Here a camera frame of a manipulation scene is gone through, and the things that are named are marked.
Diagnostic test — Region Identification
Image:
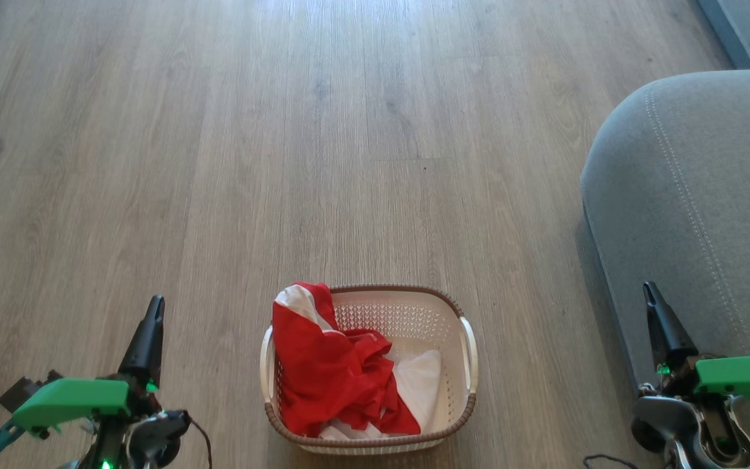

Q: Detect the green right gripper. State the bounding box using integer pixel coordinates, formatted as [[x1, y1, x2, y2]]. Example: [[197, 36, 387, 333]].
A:
[[642, 281, 750, 418]]

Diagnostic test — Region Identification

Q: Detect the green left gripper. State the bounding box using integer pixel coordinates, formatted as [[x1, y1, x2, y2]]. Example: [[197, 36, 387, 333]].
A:
[[12, 295, 166, 434]]

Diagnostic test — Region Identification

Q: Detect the red and white garment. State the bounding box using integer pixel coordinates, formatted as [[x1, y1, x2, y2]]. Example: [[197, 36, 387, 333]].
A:
[[272, 281, 422, 438]]

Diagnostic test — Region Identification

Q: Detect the grey fabric sofa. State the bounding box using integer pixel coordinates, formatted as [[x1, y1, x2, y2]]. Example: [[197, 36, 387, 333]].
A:
[[580, 70, 750, 450]]

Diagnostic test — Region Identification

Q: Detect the cream plastic laundry basket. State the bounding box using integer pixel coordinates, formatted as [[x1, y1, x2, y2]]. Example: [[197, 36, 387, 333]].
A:
[[260, 284, 479, 455]]

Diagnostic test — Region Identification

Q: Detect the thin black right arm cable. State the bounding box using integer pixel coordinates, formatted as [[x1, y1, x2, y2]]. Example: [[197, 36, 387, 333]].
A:
[[583, 454, 640, 469]]

